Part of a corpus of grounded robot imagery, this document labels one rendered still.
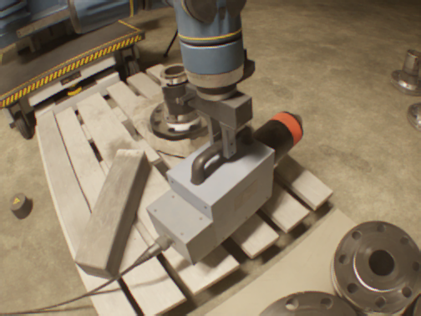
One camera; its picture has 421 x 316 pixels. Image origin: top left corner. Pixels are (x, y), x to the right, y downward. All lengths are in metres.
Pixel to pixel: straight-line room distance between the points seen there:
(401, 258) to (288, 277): 0.37
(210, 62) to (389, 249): 0.61
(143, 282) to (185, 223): 0.27
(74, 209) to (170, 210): 0.46
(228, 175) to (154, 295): 0.38
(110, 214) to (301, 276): 0.60
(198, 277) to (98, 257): 0.27
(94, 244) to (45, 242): 0.46
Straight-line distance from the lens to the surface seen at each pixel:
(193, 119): 1.17
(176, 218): 0.67
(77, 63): 1.69
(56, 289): 1.15
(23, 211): 1.41
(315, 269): 0.99
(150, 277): 0.86
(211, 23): 0.47
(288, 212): 0.93
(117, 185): 0.96
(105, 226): 0.88
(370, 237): 0.80
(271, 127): 0.81
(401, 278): 0.78
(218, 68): 0.50
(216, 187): 0.64
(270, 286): 0.95
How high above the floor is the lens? 0.90
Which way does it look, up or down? 44 degrees down
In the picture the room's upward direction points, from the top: 8 degrees counter-clockwise
